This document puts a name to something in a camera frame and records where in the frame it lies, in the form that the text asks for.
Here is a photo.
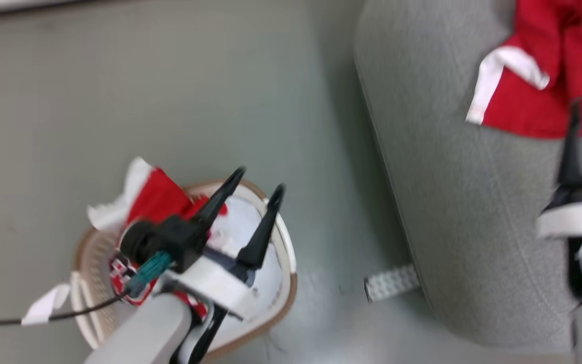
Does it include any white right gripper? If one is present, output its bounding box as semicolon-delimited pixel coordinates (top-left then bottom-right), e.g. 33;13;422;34
535;98;582;239

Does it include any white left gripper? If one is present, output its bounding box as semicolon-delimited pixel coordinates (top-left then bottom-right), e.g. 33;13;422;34
162;166;286;321

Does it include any white woven laundry basket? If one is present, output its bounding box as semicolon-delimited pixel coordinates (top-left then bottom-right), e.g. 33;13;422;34
70;178;299;362

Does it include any red garment with white trim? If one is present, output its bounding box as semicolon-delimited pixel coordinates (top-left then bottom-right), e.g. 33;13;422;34
465;0;582;140

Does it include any red and white garment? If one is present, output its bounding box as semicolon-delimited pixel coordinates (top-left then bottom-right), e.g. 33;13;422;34
86;157;231;316

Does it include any grey fabric sofa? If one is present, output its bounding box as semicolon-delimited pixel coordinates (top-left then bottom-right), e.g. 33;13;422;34
353;0;582;350

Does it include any white perforated sofa foot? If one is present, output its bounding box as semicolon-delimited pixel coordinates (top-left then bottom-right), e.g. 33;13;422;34
364;264;421;303

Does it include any white baseboard strip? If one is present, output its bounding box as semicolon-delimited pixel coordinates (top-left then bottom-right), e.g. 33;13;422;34
0;0;86;19

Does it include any teal cable connector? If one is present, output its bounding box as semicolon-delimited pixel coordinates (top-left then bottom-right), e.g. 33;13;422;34
124;250;173;299

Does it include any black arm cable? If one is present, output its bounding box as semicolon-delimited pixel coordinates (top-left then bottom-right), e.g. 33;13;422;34
169;303;229;364

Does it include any thin black cable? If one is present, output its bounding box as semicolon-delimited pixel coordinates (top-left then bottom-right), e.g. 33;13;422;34
0;293;129;328

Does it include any white basket handle strap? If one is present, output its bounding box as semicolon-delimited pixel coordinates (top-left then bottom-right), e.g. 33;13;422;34
21;283;72;327

